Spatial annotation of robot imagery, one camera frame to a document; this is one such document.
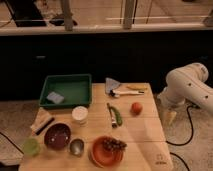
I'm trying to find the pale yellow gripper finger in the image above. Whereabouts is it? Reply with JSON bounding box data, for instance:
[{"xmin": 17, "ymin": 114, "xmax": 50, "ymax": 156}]
[{"xmin": 166, "ymin": 110, "xmax": 177, "ymax": 125}]

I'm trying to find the dark grape bunch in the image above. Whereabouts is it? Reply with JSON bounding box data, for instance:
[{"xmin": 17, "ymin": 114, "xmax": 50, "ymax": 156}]
[{"xmin": 103, "ymin": 139, "xmax": 127, "ymax": 152}]

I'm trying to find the purple bowl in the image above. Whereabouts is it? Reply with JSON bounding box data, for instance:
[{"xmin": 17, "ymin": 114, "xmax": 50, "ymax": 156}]
[{"xmin": 44, "ymin": 123, "xmax": 71, "ymax": 150}]

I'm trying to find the green plastic bin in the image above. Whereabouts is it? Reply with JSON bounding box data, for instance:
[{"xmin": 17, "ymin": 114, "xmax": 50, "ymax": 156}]
[{"xmin": 39, "ymin": 74, "xmax": 92, "ymax": 109}]

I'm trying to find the green pea pod toy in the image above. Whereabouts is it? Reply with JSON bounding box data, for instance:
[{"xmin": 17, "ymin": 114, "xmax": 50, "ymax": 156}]
[{"xmin": 111, "ymin": 106, "xmax": 123, "ymax": 126}]

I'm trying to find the black cable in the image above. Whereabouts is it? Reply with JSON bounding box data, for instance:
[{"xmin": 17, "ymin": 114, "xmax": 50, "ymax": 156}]
[{"xmin": 165, "ymin": 105, "xmax": 196, "ymax": 147}]

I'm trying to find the orange plate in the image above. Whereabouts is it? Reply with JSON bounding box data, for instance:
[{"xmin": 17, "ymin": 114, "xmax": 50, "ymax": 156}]
[{"xmin": 90, "ymin": 136, "xmax": 123, "ymax": 168}]

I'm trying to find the red apple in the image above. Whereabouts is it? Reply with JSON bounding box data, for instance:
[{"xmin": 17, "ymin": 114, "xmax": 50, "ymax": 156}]
[{"xmin": 131, "ymin": 102, "xmax": 143, "ymax": 115}]

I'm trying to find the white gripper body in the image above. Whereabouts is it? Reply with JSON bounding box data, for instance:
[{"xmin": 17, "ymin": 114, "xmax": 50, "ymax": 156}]
[{"xmin": 157, "ymin": 89, "xmax": 185, "ymax": 108}]

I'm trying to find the green plastic cup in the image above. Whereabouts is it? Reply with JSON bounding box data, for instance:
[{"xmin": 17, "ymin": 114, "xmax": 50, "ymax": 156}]
[{"xmin": 22, "ymin": 138, "xmax": 40, "ymax": 156}]

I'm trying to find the light blue sponge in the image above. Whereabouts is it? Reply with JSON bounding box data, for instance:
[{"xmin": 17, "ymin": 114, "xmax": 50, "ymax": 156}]
[{"xmin": 47, "ymin": 92, "xmax": 64, "ymax": 104}]

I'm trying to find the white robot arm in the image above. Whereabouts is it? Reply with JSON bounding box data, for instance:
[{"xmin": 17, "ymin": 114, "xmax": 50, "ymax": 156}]
[{"xmin": 157, "ymin": 63, "xmax": 213, "ymax": 126}]

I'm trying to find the white paper cup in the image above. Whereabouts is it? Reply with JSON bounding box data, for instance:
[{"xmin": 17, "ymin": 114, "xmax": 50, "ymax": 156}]
[{"xmin": 72, "ymin": 106, "xmax": 88, "ymax": 124}]

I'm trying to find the wooden block with eraser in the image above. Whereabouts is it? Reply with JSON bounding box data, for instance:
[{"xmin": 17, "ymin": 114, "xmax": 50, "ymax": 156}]
[{"xmin": 30, "ymin": 114, "xmax": 54, "ymax": 135}]

